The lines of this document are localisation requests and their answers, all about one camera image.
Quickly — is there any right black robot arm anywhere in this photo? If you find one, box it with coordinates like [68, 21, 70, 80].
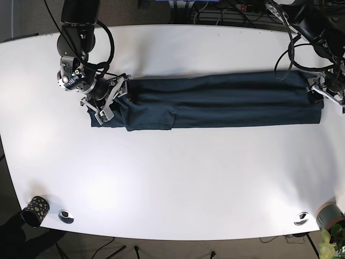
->
[57, 1, 130, 125]

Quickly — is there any black floral cup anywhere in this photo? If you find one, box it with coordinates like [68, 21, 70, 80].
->
[21, 196, 50, 228]

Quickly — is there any navy blue T-shirt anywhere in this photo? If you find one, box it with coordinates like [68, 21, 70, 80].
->
[103, 71, 324, 131]

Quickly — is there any left metal table grommet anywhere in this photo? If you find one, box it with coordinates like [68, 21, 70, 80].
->
[58, 210, 74, 224]

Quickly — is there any grey plant pot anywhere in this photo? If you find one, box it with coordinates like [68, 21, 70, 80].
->
[316, 202, 344, 230]

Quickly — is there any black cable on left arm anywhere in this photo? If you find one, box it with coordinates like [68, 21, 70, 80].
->
[273, 0, 335, 83]

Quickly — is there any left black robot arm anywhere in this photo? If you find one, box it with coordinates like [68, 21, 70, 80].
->
[265, 1, 344, 114]

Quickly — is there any metal table grommet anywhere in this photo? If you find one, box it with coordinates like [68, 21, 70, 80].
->
[293, 212, 309, 226]
[58, 210, 74, 224]

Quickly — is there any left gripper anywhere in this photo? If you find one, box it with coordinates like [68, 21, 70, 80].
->
[308, 72, 344, 114]

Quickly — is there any right metal table grommet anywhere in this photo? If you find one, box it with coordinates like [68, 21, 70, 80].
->
[293, 212, 309, 226]

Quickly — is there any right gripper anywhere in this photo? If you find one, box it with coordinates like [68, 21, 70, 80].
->
[80, 73, 133, 125]

